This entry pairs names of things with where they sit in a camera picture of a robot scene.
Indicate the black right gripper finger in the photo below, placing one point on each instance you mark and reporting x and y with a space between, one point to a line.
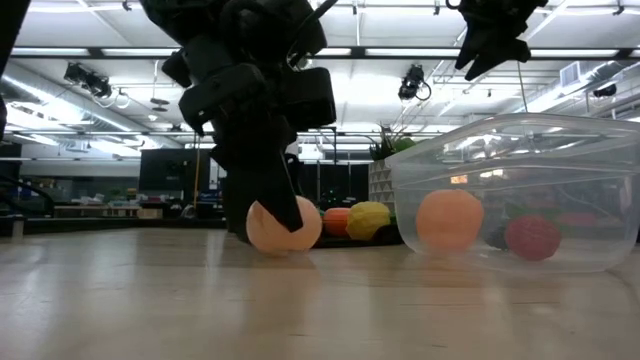
475 42
510 52

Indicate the black ceiling beam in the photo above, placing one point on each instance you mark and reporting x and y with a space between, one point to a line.
380 52

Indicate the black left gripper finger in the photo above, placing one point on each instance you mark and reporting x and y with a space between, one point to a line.
280 200
232 210

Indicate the pink toy peach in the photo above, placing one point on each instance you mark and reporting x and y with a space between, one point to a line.
312 222

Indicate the black screen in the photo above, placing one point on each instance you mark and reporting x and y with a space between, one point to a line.
170 175

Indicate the yellow toy fruit green leaves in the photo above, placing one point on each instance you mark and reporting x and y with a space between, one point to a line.
367 220

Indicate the clear plastic tupperware container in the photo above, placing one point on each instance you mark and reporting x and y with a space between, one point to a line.
575 150

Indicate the succulent in white patterned pot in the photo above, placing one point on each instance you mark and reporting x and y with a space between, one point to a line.
381 185

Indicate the orange toy carrot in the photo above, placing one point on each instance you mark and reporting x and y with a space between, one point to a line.
336 222

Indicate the toy orange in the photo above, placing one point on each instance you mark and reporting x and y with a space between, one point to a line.
450 220

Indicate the yellow pole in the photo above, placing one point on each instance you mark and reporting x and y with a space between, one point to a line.
197 170

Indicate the red toy strawberry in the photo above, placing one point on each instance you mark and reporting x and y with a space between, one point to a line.
532 237

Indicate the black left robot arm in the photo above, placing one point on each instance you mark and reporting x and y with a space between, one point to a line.
200 15

